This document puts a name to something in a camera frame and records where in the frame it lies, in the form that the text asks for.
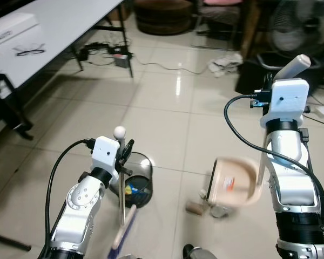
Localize broom with white knob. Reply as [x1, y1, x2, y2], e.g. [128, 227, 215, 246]
[109, 126, 139, 253]

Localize black floor fan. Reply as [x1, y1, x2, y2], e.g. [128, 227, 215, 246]
[235, 0, 324, 96]

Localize black mesh waste bin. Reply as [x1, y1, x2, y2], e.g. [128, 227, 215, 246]
[119, 152, 154, 209]

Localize blue yellow wrapper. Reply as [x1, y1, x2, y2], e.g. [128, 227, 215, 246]
[125, 181, 147, 198]

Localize brown cork scrap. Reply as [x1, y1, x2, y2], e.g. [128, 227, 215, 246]
[185, 202, 205, 215]

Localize black power strip with plugs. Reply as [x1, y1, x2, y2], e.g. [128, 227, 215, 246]
[77, 42, 133, 69]

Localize grey round scrap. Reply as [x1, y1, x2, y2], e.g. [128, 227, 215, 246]
[211, 206, 230, 219]

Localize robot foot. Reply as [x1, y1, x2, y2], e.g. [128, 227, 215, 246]
[183, 244, 212, 259]

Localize crumpled white cloth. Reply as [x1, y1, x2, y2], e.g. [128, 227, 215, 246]
[207, 52, 244, 77]

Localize white table with black legs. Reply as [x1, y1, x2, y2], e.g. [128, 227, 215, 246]
[0, 0, 134, 91]

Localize dark round wooden stool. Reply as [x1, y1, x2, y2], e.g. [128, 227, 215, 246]
[134, 0, 194, 36]

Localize black eyeglasses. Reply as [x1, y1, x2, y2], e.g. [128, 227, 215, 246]
[13, 45, 47, 58]

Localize white cardboard box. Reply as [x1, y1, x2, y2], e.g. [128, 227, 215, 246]
[0, 12, 39, 50]

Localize chair with pink cushion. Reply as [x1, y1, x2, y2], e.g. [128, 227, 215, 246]
[197, 0, 250, 34]

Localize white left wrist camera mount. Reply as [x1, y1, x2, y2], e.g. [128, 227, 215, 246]
[91, 136, 121, 179]

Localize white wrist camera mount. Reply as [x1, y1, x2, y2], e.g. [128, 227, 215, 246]
[259, 79, 310, 130]
[91, 136, 121, 179]

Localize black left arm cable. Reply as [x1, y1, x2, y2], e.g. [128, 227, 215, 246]
[45, 139, 97, 255]

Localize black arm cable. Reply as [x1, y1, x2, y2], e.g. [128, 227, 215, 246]
[45, 139, 97, 255]
[224, 94, 320, 185]

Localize thin black floor cable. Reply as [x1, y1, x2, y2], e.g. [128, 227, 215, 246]
[132, 57, 210, 75]

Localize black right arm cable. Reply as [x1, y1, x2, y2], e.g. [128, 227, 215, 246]
[224, 94, 320, 185]

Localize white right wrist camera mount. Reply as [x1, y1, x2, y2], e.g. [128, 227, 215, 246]
[259, 79, 310, 130]

